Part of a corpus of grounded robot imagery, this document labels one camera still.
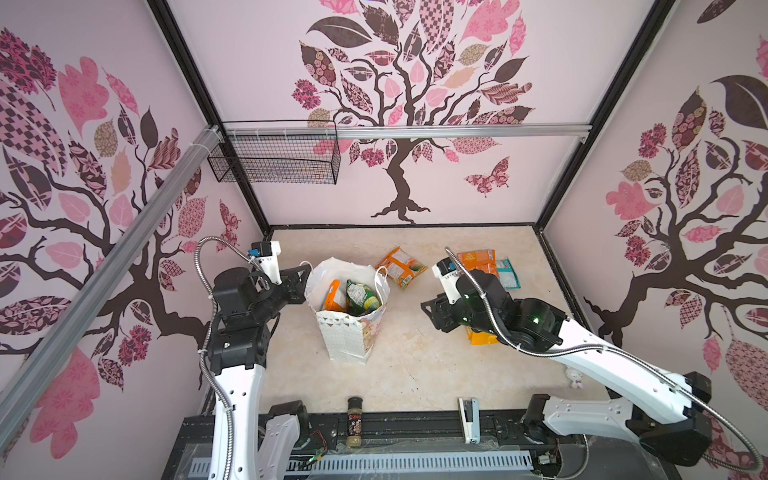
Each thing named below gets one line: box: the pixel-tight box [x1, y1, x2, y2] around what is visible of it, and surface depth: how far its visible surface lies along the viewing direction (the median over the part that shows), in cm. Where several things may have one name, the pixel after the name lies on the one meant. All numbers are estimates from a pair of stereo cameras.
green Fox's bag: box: [345, 279, 380, 316], surface depth 89 cm
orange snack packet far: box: [457, 249, 500, 277], surface depth 108 cm
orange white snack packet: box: [375, 246, 428, 290], surface depth 106 cm
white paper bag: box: [299, 257, 390, 364], surface depth 78 cm
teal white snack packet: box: [496, 259, 521, 289], surface depth 105 cm
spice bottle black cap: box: [346, 396, 363, 449], surface depth 74 cm
